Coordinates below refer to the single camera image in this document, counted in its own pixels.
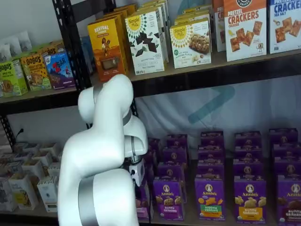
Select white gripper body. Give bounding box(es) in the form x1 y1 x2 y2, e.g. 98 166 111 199
128 161 146 187

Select orange Bobo's box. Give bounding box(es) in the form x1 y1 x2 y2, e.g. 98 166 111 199
20 54 52 92

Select open white carton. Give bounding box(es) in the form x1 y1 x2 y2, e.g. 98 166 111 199
31 150 54 166
21 159 46 180
40 142 61 156

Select blue pretzel crackers box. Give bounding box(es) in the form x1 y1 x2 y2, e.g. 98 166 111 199
269 0 301 55

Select black power cable plug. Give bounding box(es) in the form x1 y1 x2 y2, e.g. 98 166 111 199
15 128 25 143

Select Simple Mills bar box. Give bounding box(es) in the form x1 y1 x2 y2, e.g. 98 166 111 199
169 19 212 70

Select plain white carton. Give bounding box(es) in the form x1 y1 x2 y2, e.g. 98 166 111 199
37 177 59 213

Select purple Annie's box green patch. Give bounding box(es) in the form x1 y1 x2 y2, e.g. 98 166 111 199
194 177 227 222

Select white Simple Mills cracker box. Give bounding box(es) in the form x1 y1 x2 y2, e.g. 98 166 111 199
124 10 166 76

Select white carton dark print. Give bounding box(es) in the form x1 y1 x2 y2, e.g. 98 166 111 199
0 177 19 212

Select orange Revival box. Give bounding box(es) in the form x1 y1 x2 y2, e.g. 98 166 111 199
87 17 129 83

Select red and white cracker box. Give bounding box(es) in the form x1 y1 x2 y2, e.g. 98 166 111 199
212 0 227 53

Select purple Annie's box chocolate bunnies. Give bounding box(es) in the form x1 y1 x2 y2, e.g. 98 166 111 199
277 175 301 226

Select orange pretzel crackers box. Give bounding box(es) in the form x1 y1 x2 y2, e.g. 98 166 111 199
223 0 268 63

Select white carton yellow print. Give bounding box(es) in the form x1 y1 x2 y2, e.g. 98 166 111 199
8 173 40 210

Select purple Annie's box pink patch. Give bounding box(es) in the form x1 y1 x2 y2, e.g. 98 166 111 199
135 180 151 220

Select purple Annie's box yellow patch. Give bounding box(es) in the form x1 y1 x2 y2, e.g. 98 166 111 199
234 176 268 222

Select translucent backdrop teal logo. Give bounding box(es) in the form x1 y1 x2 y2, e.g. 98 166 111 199
135 75 301 151

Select green Bobo's box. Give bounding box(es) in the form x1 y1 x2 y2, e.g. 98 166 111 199
0 59 29 98

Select white pouch bags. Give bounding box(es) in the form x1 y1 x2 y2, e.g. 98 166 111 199
0 30 32 62

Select blue Z Bar box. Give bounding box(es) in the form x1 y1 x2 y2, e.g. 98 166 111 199
44 51 76 90

